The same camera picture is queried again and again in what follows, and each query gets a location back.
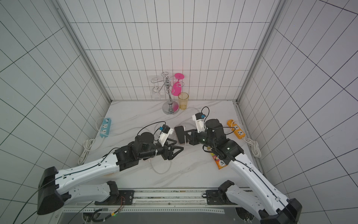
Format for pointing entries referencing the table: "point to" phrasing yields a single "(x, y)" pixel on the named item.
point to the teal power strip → (105, 129)
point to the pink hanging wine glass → (176, 87)
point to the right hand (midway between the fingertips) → (179, 134)
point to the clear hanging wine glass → (155, 92)
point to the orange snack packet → (220, 163)
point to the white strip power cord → (88, 146)
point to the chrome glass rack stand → (170, 107)
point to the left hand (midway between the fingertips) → (176, 148)
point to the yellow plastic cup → (183, 97)
